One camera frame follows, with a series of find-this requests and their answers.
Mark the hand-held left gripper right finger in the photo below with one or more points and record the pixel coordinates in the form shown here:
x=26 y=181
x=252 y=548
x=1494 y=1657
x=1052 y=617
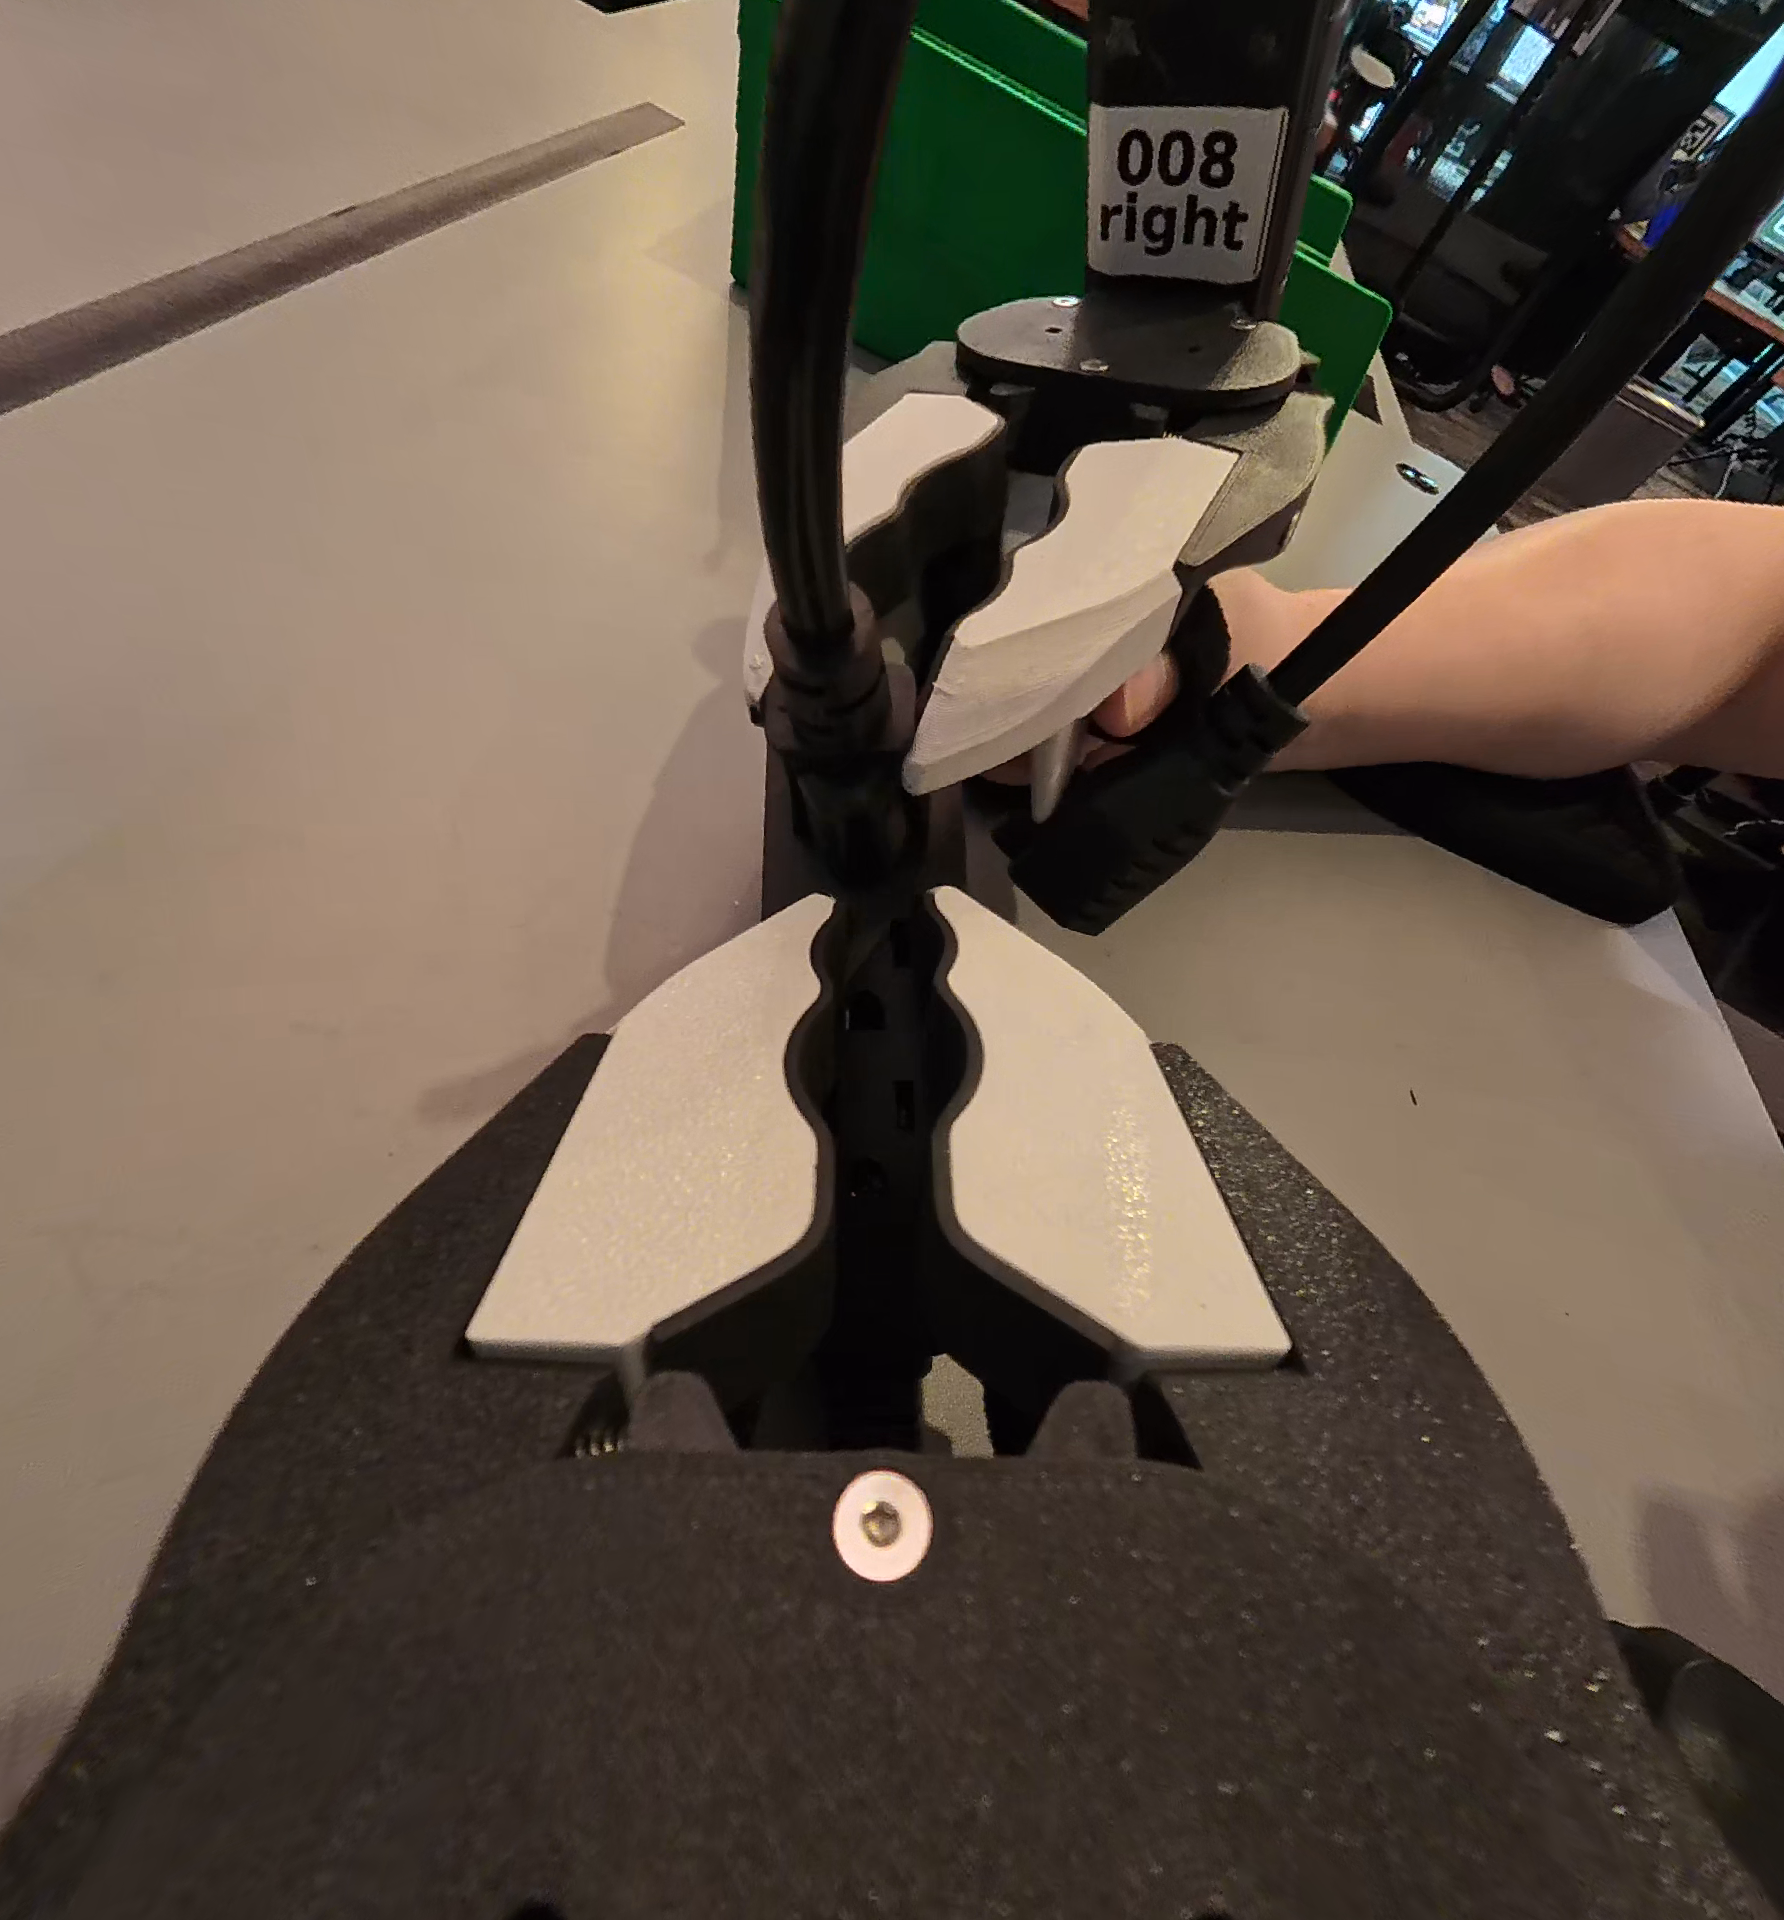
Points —
x=1103 y=1185

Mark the black power strip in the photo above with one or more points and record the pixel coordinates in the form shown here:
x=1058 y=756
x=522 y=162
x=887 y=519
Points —
x=878 y=1080

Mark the black bumpy wrist rest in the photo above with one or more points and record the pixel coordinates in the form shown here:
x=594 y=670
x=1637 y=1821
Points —
x=1763 y=1771
x=1508 y=839

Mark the person's right forearm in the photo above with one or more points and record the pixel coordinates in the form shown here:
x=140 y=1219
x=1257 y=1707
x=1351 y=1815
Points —
x=1584 y=646

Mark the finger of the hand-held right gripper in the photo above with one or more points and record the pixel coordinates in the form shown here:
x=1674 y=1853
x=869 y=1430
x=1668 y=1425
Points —
x=921 y=443
x=1087 y=601

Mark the person's right hand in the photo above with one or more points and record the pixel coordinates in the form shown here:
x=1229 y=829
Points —
x=1276 y=659

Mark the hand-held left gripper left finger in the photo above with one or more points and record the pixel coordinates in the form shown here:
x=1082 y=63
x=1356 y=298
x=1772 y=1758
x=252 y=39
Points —
x=653 y=1200

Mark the green plastic bin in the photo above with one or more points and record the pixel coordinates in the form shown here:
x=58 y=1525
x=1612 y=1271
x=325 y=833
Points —
x=984 y=195

